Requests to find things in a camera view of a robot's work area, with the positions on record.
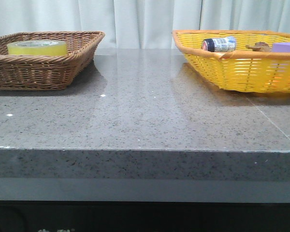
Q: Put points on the white curtain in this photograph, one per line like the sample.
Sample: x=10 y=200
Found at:
x=142 y=24

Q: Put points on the purple foam block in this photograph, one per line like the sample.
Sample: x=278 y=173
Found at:
x=281 y=47

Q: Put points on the brown wicker basket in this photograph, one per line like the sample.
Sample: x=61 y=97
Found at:
x=44 y=72

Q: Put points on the yellow woven basket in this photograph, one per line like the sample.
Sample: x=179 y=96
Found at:
x=241 y=70

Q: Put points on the small black-capped bottle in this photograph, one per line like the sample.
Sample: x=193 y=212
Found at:
x=226 y=44

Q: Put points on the brown toy animal figure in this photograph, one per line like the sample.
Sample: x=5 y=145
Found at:
x=259 y=47

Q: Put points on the yellow clear tape roll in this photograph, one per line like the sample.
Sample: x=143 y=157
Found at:
x=38 y=48

